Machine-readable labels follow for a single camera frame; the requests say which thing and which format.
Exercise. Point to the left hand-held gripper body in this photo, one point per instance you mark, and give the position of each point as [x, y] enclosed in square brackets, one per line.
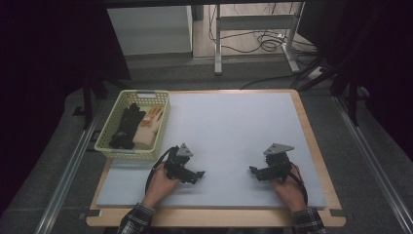
[177, 165]

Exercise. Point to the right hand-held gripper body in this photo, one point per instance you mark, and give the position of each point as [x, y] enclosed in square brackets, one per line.
[276, 165]

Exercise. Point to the black glove with gold mark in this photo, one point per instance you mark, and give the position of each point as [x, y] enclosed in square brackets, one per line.
[126, 126]

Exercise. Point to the yellow plastic basket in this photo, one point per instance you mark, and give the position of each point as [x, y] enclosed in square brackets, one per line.
[108, 130]

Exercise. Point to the person's left hand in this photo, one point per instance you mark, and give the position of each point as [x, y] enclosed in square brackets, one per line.
[159, 188]

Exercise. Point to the person's right hand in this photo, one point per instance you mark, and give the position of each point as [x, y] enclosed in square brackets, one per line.
[290, 191]

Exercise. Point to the wooden table board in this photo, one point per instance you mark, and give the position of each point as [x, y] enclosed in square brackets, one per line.
[211, 217]

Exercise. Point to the white power strip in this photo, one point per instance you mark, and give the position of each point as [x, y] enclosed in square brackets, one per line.
[315, 73]

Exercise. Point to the black metal stand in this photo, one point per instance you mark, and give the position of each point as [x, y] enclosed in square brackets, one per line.
[352, 97]
[87, 104]

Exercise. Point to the grey cabinet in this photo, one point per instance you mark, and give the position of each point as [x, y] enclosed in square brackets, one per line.
[149, 31]

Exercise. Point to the aluminium rail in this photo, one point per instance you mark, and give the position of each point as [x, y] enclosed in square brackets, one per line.
[373, 165]
[68, 175]

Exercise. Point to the white metal stand frame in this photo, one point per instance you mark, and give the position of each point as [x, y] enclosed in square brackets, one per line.
[253, 22]

